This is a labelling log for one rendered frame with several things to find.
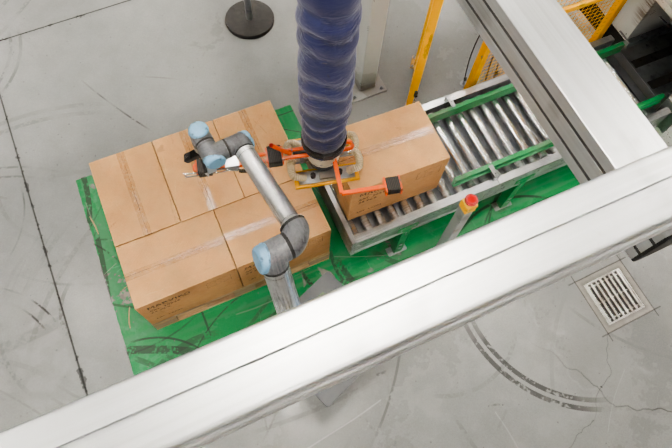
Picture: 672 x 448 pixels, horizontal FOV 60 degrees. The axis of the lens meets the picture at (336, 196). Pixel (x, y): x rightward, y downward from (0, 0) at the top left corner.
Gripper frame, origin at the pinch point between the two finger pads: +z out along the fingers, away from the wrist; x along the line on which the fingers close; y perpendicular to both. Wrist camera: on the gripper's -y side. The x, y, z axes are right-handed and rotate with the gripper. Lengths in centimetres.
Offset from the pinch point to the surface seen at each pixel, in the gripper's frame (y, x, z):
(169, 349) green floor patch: -47, -62, 120
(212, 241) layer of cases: -8, -14, 65
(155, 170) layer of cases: -39, 37, 65
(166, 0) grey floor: -34, 224, 120
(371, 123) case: 92, 27, 25
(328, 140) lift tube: 59, -8, -25
